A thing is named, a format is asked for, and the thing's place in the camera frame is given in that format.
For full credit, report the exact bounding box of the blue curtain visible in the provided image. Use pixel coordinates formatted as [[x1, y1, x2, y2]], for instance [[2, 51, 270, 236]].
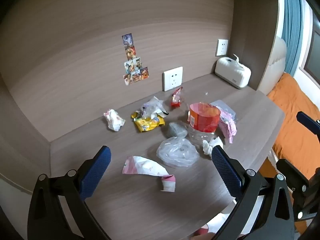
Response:
[[282, 0, 304, 73]]

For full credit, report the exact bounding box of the pink plastic wrapper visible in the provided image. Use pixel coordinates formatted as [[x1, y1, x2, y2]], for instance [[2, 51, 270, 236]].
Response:
[[218, 111, 237, 144]]

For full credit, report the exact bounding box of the crumpled white tissue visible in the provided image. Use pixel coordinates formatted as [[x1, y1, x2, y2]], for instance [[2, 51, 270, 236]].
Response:
[[202, 137, 224, 155]]

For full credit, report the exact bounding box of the window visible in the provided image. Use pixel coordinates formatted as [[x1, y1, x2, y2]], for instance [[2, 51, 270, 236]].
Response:
[[303, 11, 320, 81]]

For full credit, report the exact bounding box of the clear plastic lidded box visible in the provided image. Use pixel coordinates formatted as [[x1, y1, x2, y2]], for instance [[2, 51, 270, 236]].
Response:
[[209, 99, 236, 120]]

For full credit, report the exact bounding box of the clear crumpled plastic wrapper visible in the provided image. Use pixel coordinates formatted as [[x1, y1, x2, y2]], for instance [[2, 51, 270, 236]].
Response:
[[140, 96, 169, 118]]

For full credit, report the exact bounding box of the grey crumpled wad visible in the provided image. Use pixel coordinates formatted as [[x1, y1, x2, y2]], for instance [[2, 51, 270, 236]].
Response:
[[167, 122, 188, 138]]

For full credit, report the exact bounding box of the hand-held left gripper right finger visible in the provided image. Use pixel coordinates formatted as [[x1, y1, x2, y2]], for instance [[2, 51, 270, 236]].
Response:
[[211, 145, 296, 240]]

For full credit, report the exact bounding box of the orange bed blanket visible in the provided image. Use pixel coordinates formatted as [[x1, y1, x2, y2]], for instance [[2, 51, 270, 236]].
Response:
[[257, 73, 320, 235]]

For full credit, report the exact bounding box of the white wall socket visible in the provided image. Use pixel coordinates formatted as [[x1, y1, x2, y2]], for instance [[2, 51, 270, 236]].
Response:
[[216, 39, 229, 57], [163, 66, 183, 92]]

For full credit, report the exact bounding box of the beige padded headboard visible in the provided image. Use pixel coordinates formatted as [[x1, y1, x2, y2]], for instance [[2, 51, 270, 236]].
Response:
[[257, 36, 287, 97]]

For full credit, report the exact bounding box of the cluster of picture stickers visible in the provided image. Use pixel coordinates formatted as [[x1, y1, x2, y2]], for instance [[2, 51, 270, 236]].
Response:
[[122, 33, 150, 86]]

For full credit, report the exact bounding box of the clear plastic bag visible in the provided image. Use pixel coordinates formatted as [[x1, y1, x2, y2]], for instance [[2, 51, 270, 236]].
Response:
[[156, 136, 200, 168]]

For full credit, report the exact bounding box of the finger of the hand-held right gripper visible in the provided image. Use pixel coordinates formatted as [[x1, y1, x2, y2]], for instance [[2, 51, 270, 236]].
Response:
[[276, 158, 320, 221], [296, 111, 320, 137]]

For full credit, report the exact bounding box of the yellow snack wrapper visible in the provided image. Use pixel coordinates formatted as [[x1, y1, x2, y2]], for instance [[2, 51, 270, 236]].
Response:
[[131, 112, 166, 133]]

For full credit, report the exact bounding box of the crumpled white pink paper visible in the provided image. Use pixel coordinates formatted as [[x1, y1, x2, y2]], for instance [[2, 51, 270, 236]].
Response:
[[104, 109, 126, 132]]

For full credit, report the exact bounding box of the white tissue box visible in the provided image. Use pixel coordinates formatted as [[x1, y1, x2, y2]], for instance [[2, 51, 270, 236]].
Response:
[[215, 54, 252, 89]]

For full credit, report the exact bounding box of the red label plastic jar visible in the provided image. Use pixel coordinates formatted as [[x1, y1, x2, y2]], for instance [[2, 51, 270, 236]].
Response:
[[187, 102, 221, 147]]

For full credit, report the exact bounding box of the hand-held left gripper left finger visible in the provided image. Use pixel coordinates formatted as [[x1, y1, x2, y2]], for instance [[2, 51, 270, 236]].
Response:
[[27, 145, 112, 240]]

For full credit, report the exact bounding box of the white and red clothing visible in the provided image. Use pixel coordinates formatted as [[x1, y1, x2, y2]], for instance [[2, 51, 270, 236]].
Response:
[[194, 212, 234, 240]]

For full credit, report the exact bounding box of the red snack wrapper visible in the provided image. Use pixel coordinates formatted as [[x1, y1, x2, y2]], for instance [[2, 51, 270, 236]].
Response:
[[170, 86, 184, 108]]

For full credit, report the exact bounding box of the pink white paper wrapper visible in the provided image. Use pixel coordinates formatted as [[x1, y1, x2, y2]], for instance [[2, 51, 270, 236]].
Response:
[[121, 156, 177, 193]]

